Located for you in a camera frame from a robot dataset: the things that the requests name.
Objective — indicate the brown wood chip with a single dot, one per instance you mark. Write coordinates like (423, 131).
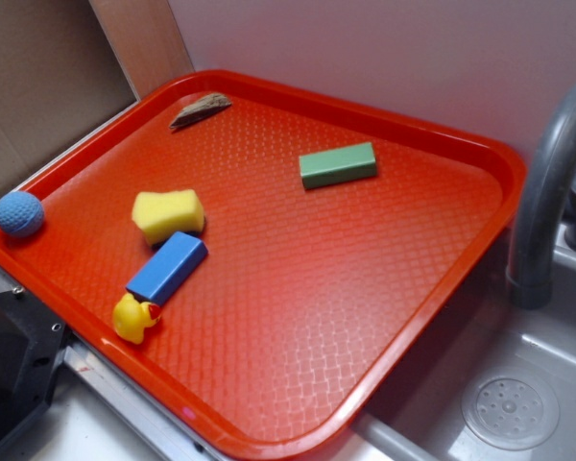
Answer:
(199, 110)

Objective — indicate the red plastic tray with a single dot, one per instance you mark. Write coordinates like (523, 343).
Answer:
(307, 298)

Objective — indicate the green rectangular block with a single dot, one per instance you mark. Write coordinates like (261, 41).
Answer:
(339, 165)

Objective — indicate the blue rectangular block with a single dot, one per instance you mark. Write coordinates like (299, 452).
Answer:
(158, 280)

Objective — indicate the yellow sponge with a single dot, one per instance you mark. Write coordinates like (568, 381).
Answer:
(160, 215)

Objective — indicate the yellow rubber duck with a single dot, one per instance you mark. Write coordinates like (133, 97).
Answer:
(131, 318)

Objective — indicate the wooden board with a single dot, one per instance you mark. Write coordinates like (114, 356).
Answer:
(146, 40)

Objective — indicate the grey toy faucet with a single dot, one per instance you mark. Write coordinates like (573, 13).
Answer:
(541, 209)

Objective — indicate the grey toy sink basin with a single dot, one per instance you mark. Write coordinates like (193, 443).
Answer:
(416, 412)

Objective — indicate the blue dimpled ball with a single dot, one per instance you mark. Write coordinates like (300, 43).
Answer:
(21, 214)

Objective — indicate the sink drain strainer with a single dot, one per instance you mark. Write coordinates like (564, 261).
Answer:
(510, 409)

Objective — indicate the brown cardboard panel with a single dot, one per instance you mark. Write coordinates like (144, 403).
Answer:
(59, 80)

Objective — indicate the black metal bracket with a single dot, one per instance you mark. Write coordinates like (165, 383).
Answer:
(32, 339)

